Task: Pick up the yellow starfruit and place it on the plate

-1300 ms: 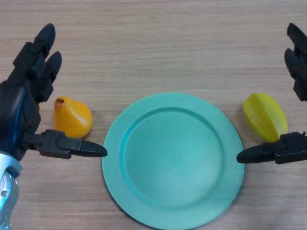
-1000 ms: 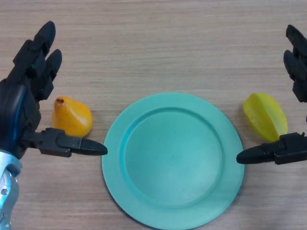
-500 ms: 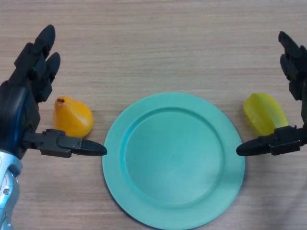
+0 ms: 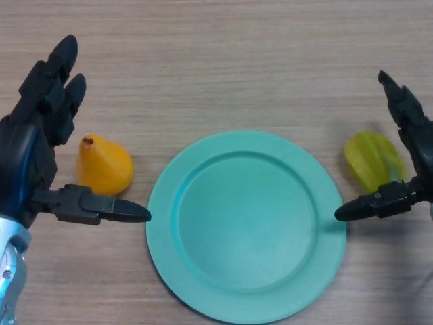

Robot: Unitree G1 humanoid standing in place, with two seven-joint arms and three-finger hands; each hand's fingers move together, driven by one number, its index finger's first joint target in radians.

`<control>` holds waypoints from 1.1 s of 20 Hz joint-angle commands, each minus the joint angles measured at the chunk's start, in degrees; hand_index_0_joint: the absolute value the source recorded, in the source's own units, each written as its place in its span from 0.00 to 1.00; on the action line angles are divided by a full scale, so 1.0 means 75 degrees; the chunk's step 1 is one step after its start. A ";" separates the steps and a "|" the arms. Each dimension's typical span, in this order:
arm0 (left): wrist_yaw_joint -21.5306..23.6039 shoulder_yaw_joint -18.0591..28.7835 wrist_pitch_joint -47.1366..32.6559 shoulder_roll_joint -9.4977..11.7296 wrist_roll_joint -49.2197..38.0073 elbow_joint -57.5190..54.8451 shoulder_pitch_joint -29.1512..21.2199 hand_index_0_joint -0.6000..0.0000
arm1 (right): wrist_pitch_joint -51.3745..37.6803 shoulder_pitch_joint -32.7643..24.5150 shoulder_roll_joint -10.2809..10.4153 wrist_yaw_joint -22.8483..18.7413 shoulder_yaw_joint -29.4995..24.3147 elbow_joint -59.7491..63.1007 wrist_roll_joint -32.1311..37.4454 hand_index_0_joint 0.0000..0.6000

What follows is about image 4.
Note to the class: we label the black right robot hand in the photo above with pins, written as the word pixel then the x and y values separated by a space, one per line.
pixel 419 149

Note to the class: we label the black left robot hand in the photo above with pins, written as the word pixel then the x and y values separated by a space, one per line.
pixel 30 145

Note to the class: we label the yellow starfruit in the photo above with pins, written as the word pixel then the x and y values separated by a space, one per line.
pixel 372 159

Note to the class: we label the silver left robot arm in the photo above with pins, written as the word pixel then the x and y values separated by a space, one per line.
pixel 10 271

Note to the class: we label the teal green round plate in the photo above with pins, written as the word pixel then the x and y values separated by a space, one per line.
pixel 247 230

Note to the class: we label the orange yellow pear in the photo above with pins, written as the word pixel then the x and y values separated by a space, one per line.
pixel 103 169

